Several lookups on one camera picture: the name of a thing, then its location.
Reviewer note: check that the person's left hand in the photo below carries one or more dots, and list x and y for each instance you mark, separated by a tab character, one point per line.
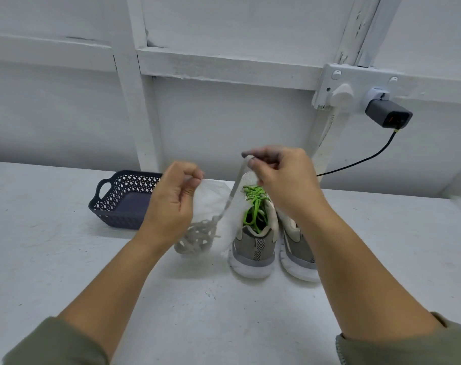
170	205

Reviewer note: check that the white plug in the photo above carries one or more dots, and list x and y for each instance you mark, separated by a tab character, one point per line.
341	95

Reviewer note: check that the clear plastic bag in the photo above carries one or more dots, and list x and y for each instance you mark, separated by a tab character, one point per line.
211	197

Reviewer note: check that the gray sneaker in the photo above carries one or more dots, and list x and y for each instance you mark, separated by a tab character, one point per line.
295	254
253	254

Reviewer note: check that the green shoelace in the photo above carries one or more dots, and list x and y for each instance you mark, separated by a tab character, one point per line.
255	205

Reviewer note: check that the white wall socket plate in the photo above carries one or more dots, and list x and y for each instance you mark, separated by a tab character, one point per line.
360	76

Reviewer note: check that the person's left forearm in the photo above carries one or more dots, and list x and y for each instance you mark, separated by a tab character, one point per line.
101	308

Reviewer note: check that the dark plastic lattice basket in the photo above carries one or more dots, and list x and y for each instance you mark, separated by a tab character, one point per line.
116	213

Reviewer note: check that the gray charger adapter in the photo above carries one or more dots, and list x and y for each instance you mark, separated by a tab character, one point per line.
388	114

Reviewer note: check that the person's right hand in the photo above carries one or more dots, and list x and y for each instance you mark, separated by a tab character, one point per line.
287	182

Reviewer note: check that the person's right forearm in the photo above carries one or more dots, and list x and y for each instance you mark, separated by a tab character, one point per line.
382	292

